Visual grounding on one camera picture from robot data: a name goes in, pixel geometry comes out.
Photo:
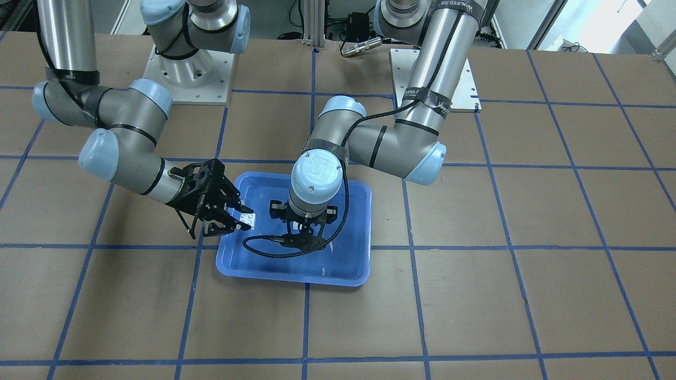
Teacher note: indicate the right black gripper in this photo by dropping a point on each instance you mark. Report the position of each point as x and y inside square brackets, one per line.
[186, 200]

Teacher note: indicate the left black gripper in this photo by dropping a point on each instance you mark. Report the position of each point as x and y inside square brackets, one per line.
[276, 209]

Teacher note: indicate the white block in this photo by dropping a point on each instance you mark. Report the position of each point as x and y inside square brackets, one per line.
[247, 221]

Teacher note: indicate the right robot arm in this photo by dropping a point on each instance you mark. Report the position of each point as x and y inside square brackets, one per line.
[127, 123]

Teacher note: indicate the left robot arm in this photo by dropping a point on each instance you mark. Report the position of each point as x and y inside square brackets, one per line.
[401, 142]

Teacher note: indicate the silver metal cylinder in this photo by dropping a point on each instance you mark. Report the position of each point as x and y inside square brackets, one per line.
[361, 47]

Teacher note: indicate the aluminium frame post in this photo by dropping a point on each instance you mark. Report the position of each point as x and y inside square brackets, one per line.
[314, 23]

